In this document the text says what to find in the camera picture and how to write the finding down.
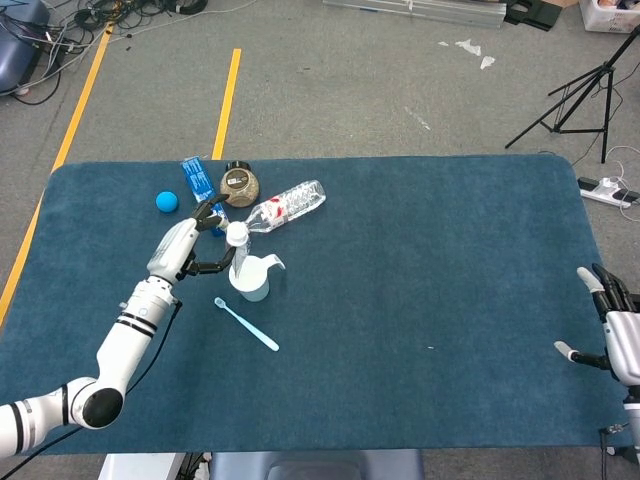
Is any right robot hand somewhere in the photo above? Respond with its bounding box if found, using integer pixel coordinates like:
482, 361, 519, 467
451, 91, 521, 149
553, 263, 640, 387

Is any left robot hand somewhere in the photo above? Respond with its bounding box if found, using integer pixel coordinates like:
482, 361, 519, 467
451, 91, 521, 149
145, 194, 237, 284

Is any white floral toothpaste tube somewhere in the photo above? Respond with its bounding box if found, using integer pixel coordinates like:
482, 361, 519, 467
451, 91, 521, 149
225, 222, 250, 279

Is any light blue toothbrush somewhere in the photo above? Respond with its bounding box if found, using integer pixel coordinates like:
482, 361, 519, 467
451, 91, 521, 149
214, 296, 280, 353

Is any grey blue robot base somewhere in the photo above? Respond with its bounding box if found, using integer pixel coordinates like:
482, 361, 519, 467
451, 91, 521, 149
99, 449, 426, 480

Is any blue foam ball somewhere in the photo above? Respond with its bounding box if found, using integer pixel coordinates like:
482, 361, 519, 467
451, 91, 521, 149
155, 190, 180, 215

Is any blue cardboard box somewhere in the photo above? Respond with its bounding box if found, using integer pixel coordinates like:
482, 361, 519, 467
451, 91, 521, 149
180, 156, 232, 238

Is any glass jar of grains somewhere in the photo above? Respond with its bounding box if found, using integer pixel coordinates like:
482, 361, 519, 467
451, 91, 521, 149
219, 160, 262, 208

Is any clear plastic water bottle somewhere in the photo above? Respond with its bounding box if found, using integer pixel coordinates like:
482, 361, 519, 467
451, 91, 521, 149
239, 179, 328, 236

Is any white power strip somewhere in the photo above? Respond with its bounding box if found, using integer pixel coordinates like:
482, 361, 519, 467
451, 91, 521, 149
577, 176, 640, 209

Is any blue carpet table cover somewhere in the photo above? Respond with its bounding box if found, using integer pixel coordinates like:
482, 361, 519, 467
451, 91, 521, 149
0, 154, 634, 457

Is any dark blue machine base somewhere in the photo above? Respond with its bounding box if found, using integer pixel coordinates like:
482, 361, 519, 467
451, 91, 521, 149
0, 0, 51, 96

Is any black tripod stand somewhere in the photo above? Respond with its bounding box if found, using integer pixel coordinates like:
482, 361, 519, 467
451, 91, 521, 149
504, 24, 640, 165

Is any white plastic basket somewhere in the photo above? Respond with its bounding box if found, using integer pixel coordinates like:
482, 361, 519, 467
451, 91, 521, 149
579, 0, 640, 34

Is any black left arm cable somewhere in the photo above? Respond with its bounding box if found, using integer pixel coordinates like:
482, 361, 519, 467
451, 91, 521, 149
0, 299, 184, 476

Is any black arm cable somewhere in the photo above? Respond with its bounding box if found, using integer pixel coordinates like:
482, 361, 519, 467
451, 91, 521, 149
599, 422, 632, 457
0, 299, 184, 476

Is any light blue handled cup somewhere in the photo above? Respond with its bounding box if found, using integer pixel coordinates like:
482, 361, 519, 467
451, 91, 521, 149
228, 253, 287, 303

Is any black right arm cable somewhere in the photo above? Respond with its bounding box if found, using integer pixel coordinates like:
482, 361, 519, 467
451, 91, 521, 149
599, 422, 632, 457

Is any thin white cable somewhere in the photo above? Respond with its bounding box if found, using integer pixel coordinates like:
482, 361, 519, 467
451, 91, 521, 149
604, 145, 640, 221

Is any black cable tangle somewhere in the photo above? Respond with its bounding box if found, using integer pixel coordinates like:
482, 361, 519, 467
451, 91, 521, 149
44, 0, 209, 51

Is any black metal floor bracket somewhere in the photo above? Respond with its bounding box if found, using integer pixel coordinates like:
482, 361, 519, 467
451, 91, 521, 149
503, 0, 561, 32

